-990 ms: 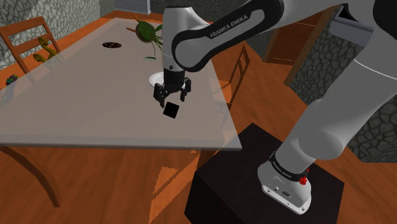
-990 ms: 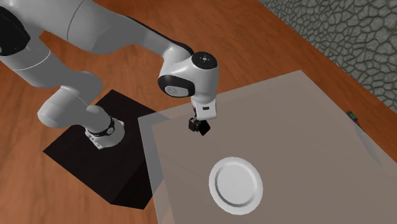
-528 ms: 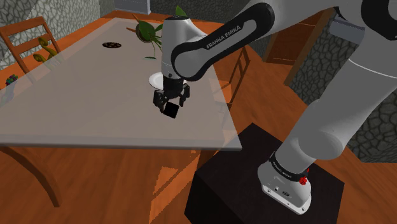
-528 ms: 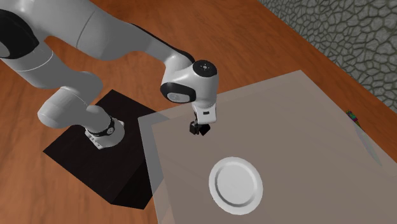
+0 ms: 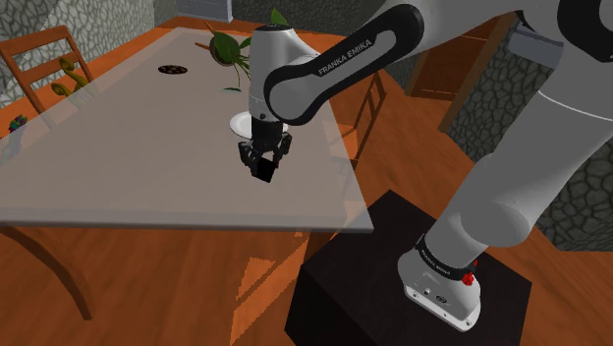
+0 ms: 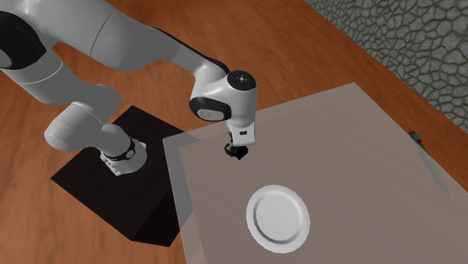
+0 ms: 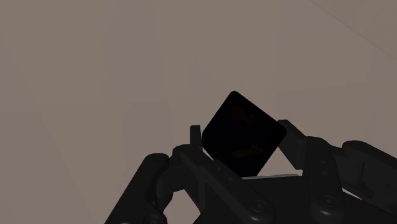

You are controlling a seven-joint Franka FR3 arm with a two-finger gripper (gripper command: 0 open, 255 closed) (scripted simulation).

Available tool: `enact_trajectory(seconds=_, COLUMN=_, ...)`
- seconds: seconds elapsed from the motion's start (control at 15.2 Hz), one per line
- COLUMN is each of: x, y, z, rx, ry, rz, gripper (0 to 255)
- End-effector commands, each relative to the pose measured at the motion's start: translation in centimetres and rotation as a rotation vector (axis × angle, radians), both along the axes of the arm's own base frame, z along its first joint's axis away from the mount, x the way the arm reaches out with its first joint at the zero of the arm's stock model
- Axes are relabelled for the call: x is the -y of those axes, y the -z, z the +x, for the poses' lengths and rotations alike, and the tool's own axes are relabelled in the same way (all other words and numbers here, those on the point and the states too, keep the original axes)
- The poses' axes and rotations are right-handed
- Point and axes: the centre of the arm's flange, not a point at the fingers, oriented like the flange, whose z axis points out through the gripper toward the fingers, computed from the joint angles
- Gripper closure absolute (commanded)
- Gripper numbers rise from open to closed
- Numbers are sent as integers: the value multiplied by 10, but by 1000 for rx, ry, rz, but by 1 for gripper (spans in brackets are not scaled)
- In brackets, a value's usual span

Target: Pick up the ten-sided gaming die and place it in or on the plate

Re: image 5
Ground grey table with wooden legs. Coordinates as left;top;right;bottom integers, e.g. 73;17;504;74
0;26;375;322

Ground wooden door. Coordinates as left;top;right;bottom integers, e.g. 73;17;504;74
406;11;522;135

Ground olive spiral figure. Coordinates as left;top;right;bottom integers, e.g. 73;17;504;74
50;56;91;98

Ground black cube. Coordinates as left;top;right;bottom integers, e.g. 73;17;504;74
252;157;279;184

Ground black round coaster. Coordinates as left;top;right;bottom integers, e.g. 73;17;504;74
157;64;190;77

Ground wooden chair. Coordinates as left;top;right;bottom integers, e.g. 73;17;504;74
0;25;95;115
323;71;388;172

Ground white plate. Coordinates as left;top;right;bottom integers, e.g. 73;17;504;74
229;110;290;141

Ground green potted plant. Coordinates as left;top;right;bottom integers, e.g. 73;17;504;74
195;8;292;93

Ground dark robot stand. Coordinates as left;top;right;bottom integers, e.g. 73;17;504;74
284;189;533;346

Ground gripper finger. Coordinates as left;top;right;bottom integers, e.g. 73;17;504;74
272;133;294;169
238;142;260;170

